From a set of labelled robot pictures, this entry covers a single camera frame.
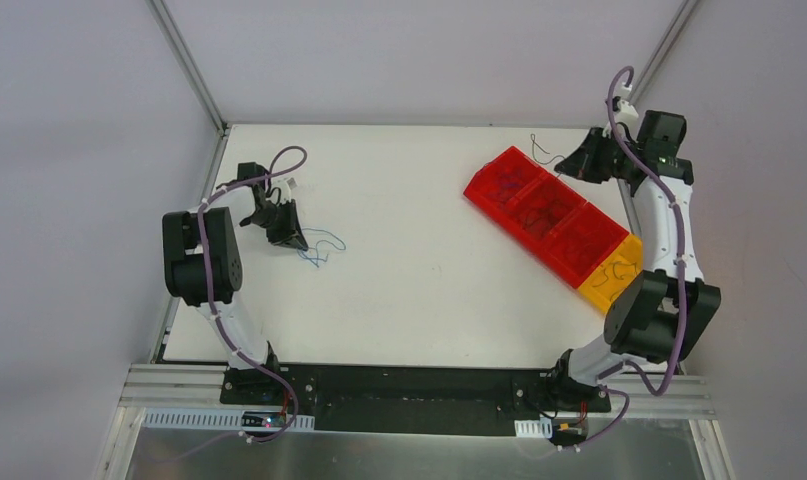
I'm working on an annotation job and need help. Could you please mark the yellow plastic bin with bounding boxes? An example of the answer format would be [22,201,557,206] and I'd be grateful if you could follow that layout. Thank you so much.
[578,234,643,315]

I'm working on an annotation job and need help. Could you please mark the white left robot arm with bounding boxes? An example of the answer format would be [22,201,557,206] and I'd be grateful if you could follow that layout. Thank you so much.
[162,162,308,405]

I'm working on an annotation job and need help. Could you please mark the red plastic bin row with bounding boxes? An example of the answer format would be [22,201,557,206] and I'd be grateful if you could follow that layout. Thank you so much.
[463,146,628,288]

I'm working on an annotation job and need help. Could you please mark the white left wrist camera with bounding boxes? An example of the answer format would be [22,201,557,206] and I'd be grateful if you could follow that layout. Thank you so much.
[272,176,299,202]

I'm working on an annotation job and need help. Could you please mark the right controller circuit board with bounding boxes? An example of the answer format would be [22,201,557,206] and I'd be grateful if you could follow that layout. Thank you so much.
[552,423,588,444]

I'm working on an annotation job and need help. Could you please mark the wires inside yellow bin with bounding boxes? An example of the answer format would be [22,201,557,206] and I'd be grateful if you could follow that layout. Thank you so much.
[591,258,639,293]

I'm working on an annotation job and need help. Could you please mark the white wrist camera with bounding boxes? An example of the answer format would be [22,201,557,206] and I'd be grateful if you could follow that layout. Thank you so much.
[607,81,640,132]
[272,176,299,202]

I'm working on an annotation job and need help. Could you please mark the controller circuit board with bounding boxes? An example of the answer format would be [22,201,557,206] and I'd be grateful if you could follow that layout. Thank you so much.
[552,423,588,444]
[241,411,287,429]

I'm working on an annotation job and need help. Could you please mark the aluminium frame rail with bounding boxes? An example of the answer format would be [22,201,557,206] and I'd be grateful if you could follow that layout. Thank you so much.
[120,363,716,419]

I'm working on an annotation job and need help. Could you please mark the left controller circuit board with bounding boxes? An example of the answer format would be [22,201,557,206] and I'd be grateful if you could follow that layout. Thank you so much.
[241,411,287,429]

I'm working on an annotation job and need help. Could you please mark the coloured wire bundle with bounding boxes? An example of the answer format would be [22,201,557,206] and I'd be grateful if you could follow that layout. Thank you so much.
[295,228,348,270]

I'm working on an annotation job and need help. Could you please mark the wires inside red bin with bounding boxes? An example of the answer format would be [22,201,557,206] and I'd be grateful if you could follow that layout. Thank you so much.
[489,165,610,266]

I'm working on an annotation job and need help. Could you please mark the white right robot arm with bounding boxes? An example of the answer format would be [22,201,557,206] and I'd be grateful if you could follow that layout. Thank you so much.
[545,106,721,410]

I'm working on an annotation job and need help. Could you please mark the black wire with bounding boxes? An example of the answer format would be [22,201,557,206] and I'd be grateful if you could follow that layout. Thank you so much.
[530,133,570,177]

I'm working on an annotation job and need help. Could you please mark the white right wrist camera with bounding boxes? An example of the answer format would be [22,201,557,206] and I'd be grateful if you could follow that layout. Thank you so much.
[607,81,640,132]

